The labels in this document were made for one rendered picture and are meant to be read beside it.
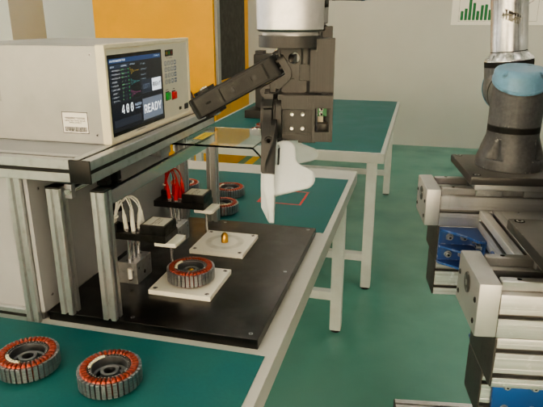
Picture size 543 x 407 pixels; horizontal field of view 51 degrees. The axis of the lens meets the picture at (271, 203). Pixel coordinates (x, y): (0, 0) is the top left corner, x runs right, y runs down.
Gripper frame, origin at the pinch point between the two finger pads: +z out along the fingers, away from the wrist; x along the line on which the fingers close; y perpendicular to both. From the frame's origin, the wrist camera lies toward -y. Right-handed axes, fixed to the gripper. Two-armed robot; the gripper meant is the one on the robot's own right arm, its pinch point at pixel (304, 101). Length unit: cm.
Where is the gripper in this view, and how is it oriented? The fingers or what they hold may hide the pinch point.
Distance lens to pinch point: 156.9
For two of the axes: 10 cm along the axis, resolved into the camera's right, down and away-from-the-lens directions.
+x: 1.0, -3.1, 9.4
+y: 9.9, 0.3, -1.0
